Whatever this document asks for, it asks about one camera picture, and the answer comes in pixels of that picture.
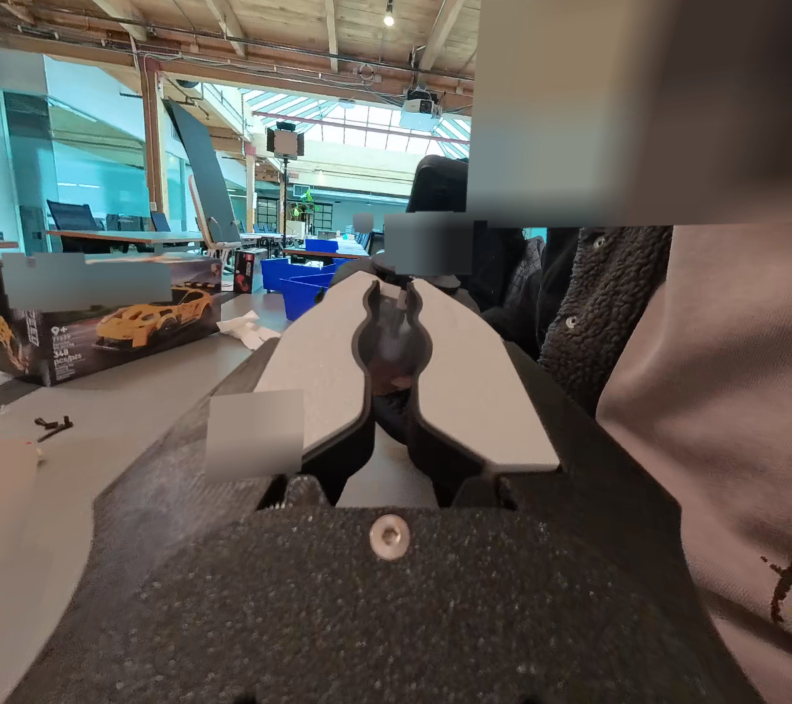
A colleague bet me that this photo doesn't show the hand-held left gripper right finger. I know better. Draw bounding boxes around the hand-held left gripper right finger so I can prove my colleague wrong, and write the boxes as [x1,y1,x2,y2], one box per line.
[408,279,561,475]

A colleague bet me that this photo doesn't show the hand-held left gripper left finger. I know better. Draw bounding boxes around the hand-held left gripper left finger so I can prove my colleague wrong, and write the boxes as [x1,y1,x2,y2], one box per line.
[254,272,381,468]

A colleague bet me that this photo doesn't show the grey desk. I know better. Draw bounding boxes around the grey desk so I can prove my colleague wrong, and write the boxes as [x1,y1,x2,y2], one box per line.
[0,283,441,702]

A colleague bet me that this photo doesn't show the blue plastic bin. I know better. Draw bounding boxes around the blue plastic bin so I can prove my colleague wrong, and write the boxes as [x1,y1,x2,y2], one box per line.
[304,238,372,260]
[260,256,311,292]
[278,273,339,321]

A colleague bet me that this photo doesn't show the black jacket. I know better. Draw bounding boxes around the black jacket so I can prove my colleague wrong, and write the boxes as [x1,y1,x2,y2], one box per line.
[465,226,580,362]

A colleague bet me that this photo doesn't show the white crumpled paper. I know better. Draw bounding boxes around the white crumpled paper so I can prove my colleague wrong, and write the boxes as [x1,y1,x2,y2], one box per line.
[216,310,281,351]

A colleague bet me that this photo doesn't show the small black red box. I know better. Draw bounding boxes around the small black red box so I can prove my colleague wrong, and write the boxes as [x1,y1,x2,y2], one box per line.
[233,248,269,294]

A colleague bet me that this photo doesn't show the person's dark fleece jacket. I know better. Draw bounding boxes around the person's dark fleece jacket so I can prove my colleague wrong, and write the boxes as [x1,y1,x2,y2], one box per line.
[537,225,674,416]

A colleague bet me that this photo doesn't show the white ceiling projector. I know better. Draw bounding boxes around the white ceiling projector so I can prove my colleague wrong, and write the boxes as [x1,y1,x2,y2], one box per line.
[398,87,444,131]

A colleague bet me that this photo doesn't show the black toy car box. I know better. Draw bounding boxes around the black toy car box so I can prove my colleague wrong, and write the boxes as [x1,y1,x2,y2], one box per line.
[0,255,224,387]

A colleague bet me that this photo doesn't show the studio light panel on stand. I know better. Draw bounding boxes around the studio light panel on stand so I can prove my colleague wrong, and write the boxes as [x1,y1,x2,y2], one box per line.
[266,121,306,250]

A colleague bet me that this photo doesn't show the dark leaning board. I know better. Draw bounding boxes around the dark leaning board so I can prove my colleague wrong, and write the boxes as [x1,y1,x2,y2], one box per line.
[163,97,243,248]

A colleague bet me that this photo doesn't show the person's pink shirt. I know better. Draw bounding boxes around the person's pink shirt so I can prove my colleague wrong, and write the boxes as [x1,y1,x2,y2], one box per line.
[594,225,792,704]

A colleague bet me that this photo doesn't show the wooden office table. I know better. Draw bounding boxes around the wooden office table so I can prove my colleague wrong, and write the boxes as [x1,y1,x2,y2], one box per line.
[43,228,206,252]

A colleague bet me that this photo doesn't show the small black toy pieces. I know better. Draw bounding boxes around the small black toy pieces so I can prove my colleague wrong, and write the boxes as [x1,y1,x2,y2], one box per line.
[33,416,74,444]

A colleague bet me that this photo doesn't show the black office chairs row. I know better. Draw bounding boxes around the black office chairs row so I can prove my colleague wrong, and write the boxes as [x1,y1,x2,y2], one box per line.
[46,199,174,236]

